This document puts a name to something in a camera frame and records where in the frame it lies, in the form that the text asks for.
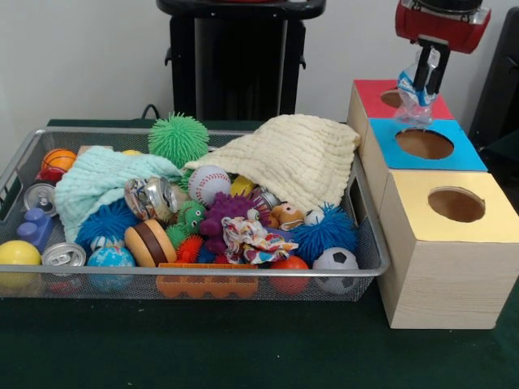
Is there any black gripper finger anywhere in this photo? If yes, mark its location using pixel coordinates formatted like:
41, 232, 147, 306
413, 40, 431, 93
425, 42, 451, 97

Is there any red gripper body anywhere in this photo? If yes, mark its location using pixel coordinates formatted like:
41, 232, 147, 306
395, 0, 491, 54

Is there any crushed clear plastic bottle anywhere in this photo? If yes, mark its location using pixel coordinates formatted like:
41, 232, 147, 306
392, 50, 441, 126

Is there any cream waffle cloth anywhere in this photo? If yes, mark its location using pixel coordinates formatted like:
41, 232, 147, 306
185, 113, 362, 214

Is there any green puffer ball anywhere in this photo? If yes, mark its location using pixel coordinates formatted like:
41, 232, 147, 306
148, 112, 211, 169

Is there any orange basketball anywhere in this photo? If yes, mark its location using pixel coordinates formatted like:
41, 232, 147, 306
41, 148, 78, 171

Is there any wooden box with three holes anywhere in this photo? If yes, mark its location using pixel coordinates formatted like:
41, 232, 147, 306
347, 79, 508, 330

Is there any black chair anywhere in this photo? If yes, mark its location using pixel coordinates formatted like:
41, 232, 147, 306
468, 6, 519, 141

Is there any dark green table cloth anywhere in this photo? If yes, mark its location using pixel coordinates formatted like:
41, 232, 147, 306
478, 128, 519, 173
0, 118, 519, 389

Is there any blue puffer ball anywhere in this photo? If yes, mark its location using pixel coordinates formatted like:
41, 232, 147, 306
290, 202, 360, 267

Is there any soccer ball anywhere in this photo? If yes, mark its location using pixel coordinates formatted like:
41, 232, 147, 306
311, 246, 361, 295

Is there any purple spiky toy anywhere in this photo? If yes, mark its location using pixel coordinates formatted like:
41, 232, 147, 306
198, 191, 272, 254

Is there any white baseball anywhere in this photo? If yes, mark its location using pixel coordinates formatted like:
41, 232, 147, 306
187, 165, 232, 207

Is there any crushed drink can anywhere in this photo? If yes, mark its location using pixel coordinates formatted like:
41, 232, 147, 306
124, 177, 180, 223

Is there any toy hamburger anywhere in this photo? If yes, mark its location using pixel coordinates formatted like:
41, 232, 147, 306
123, 218, 178, 267

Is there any mint green cloth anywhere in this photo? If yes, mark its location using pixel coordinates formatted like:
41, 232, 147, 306
54, 146, 182, 242

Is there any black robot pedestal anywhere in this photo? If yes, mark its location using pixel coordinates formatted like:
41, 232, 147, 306
156, 0, 328, 122

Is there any silver wire mesh bin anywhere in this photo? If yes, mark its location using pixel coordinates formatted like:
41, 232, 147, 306
0, 126, 391, 303

